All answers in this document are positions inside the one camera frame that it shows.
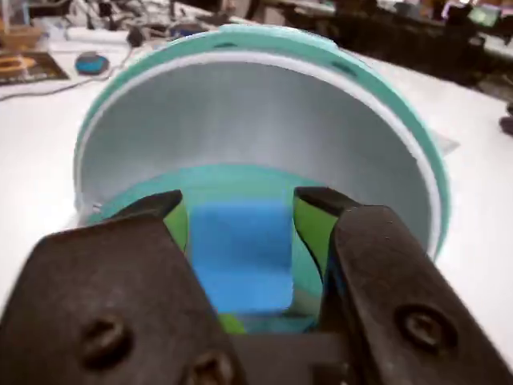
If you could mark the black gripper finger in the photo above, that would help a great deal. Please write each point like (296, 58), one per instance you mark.
(393, 280)
(100, 288)

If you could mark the green cube block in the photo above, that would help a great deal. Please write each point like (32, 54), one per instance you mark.
(232, 324)

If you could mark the blue cube block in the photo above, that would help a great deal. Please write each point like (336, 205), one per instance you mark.
(240, 256)

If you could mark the teal whale-shaped bin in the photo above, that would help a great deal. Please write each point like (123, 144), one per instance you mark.
(248, 120)

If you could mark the blue round device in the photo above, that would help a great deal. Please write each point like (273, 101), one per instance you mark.
(93, 63)

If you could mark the black printed board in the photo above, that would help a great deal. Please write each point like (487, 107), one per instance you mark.
(32, 68)

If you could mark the black power adapter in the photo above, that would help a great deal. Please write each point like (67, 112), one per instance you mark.
(136, 36)

